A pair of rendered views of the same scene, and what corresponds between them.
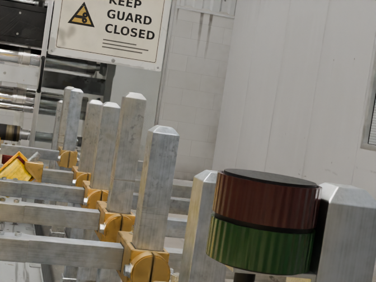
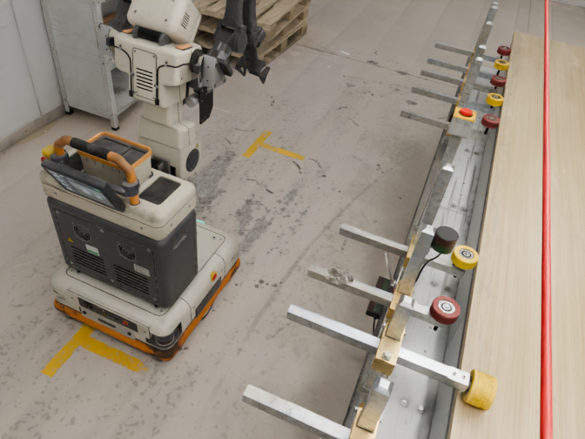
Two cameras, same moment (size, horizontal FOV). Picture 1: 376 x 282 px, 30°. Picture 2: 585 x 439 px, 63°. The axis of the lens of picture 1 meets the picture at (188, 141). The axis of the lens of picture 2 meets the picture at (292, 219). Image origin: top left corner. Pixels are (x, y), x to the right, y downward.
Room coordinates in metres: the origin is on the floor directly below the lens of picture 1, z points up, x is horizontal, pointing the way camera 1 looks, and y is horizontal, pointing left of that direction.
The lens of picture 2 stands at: (1.43, 0.11, 1.94)
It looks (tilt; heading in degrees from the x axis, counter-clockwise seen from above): 42 degrees down; 212
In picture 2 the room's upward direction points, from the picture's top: 8 degrees clockwise
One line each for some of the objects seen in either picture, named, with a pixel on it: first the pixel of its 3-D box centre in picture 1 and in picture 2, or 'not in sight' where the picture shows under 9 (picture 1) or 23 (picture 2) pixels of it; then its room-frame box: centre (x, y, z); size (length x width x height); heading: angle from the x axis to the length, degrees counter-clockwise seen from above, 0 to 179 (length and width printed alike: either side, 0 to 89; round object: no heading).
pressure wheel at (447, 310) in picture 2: not in sight; (440, 317); (0.42, 0.03, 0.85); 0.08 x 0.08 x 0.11
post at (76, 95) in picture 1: (66, 167); not in sight; (2.10, 0.35, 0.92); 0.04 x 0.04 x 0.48; 15
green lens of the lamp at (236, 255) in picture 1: (259, 240); (443, 243); (0.40, -0.05, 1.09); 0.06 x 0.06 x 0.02
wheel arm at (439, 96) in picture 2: not in sight; (452, 100); (-0.99, -0.51, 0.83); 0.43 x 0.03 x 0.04; 105
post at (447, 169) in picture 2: not in sight; (426, 224); (0.17, -0.16, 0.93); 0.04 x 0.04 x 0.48; 15
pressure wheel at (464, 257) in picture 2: not in sight; (460, 265); (0.17, 0.00, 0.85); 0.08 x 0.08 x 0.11
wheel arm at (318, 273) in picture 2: not in sight; (375, 295); (0.47, -0.16, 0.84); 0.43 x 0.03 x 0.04; 105
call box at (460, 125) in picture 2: not in sight; (461, 124); (-0.08, -0.23, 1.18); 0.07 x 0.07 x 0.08; 15
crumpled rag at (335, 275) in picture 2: not in sight; (339, 274); (0.50, -0.27, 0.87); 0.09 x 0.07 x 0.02; 105
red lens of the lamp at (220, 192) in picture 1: (266, 198); (446, 236); (0.40, -0.05, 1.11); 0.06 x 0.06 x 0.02
